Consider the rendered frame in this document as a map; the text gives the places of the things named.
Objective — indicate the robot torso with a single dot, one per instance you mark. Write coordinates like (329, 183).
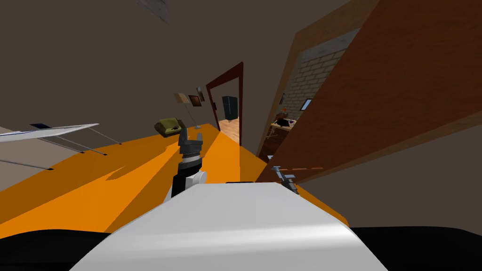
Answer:
(233, 229)

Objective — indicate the white table with thin legs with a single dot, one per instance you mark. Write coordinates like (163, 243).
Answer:
(49, 131)

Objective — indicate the brown framed wall picture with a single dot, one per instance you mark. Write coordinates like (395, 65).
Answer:
(195, 101)

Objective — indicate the floor lamp with beige shade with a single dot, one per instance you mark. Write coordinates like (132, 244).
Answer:
(182, 98)

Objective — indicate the wooden desk with black object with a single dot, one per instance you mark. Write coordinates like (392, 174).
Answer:
(282, 124)

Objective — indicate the olive green armchair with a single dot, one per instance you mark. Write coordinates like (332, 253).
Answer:
(169, 127)

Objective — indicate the dark framed wall picture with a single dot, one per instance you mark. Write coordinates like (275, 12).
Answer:
(200, 94)

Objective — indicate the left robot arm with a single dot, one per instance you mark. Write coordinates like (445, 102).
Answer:
(182, 184)

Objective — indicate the dark tall cabinet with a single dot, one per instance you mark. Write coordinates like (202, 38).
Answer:
(230, 108)

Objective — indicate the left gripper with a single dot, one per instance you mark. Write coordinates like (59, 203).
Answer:
(191, 148)

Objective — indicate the brown wooden door leaf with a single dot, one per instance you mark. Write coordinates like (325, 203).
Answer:
(376, 94)

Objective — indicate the blue wall picture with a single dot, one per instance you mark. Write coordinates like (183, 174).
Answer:
(305, 104)

